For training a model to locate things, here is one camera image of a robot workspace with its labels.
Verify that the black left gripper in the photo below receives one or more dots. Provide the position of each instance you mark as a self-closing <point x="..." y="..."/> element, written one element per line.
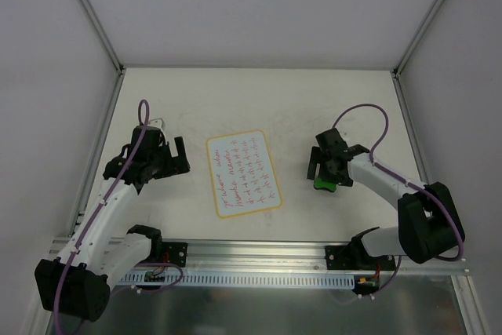
<point x="172" y="160"/>

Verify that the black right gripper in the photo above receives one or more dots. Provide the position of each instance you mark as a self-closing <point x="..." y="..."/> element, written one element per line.
<point x="327" y="170"/>

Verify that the green bone-shaped eraser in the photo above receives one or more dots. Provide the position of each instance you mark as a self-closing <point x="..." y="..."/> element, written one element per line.
<point x="324" y="185"/>

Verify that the yellow framed small whiteboard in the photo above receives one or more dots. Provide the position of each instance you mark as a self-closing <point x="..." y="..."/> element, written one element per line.
<point x="242" y="174"/>

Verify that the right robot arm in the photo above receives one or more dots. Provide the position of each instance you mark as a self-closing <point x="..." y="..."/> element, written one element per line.
<point x="428" y="221"/>

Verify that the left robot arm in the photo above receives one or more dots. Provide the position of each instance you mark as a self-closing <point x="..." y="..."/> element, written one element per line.
<point x="79" y="280"/>

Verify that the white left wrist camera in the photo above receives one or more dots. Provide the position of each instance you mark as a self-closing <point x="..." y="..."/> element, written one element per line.
<point x="158" y="123"/>

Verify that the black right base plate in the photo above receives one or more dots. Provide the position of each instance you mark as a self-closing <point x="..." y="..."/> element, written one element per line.
<point x="354" y="258"/>

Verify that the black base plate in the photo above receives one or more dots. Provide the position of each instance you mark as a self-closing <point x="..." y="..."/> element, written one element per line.
<point x="354" y="258"/>
<point x="170" y="252"/>

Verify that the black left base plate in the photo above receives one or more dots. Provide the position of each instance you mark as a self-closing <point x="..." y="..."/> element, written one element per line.
<point x="170" y="252"/>

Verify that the aluminium mounting rail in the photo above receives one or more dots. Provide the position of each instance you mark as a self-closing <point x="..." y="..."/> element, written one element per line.
<point x="295" y="257"/>

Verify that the white slotted cable duct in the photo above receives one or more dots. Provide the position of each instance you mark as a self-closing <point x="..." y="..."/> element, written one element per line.
<point x="240" y="279"/>

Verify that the left aluminium frame post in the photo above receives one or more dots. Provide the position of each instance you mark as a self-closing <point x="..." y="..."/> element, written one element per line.
<point x="97" y="26"/>

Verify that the aluminium frame post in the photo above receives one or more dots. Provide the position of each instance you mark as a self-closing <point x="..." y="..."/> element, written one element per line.
<point x="97" y="26"/>
<point x="420" y="33"/>

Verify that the right aluminium frame post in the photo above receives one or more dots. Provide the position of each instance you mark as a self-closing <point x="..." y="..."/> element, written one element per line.
<point x="420" y="33"/>

